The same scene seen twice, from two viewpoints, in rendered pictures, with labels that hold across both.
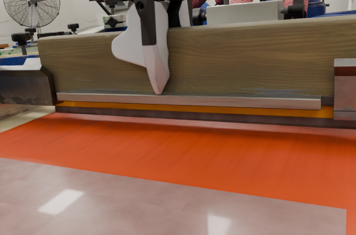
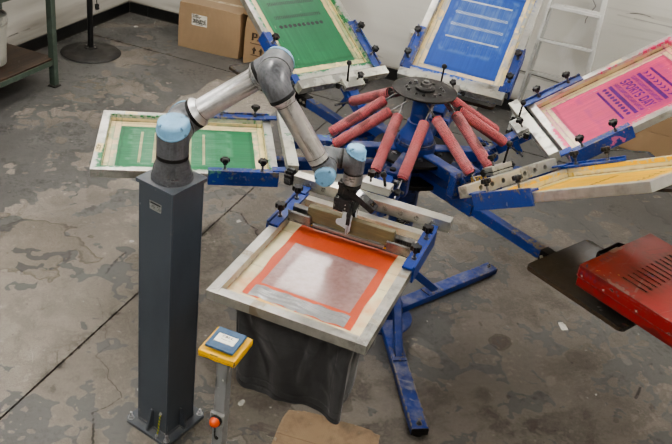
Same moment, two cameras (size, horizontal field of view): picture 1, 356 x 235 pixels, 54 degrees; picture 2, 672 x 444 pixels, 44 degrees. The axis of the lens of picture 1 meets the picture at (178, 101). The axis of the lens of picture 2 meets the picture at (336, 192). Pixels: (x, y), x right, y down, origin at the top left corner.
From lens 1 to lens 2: 2.89 m
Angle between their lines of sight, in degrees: 16
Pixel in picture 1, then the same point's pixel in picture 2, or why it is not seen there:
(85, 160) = (327, 250)
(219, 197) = (358, 264)
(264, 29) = (375, 228)
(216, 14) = (365, 185)
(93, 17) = not seen: outside the picture
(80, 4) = not seen: outside the picture
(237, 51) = (368, 230)
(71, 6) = not seen: outside the picture
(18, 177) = (315, 253)
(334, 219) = (375, 270)
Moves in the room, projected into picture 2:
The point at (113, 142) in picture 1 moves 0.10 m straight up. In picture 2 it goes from (332, 245) to (335, 223)
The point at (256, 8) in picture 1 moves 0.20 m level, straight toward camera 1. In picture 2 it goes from (381, 189) to (376, 213)
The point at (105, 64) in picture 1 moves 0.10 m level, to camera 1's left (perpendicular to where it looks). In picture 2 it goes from (330, 221) to (305, 219)
